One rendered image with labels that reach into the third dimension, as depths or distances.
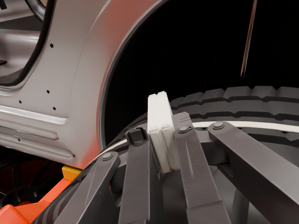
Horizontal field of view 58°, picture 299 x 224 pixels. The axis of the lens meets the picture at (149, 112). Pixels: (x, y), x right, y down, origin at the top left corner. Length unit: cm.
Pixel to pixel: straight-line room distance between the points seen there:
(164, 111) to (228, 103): 15
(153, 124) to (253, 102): 17
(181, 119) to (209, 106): 14
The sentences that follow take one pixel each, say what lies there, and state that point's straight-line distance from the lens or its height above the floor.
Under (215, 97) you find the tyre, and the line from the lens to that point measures 34.
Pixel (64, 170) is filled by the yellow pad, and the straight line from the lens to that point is 97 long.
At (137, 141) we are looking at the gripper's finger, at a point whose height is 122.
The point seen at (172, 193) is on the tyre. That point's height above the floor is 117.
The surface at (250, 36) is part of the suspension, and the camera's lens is 81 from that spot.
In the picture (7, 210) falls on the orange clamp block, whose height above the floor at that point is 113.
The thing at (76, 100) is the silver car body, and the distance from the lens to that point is 77.
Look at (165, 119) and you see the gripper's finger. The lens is 16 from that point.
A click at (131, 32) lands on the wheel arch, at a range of 61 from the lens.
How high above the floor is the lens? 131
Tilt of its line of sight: 28 degrees down
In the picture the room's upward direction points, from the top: 3 degrees counter-clockwise
